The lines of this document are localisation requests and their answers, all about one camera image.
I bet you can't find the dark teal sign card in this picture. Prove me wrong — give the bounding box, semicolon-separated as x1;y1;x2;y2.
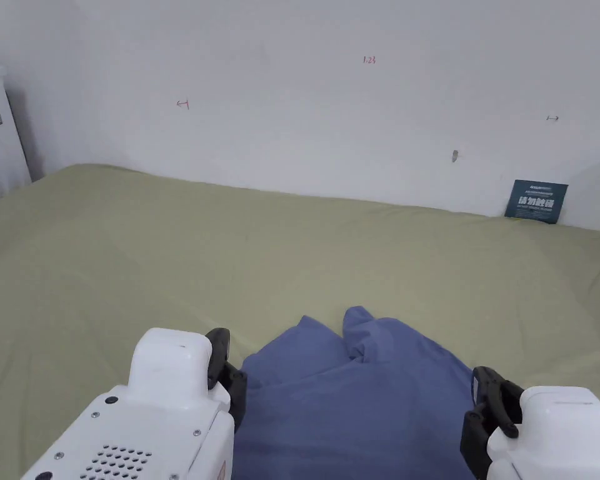
504;179;569;226

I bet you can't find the bed with pale green sheet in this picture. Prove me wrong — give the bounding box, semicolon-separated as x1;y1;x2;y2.
0;164;600;480

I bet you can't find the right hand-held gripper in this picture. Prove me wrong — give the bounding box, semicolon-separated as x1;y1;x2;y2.
459;366;600;480

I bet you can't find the blue garment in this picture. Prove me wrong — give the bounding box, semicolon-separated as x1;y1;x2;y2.
232;306;491;480

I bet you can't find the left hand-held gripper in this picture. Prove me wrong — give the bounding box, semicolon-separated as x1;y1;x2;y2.
19;327;249;480

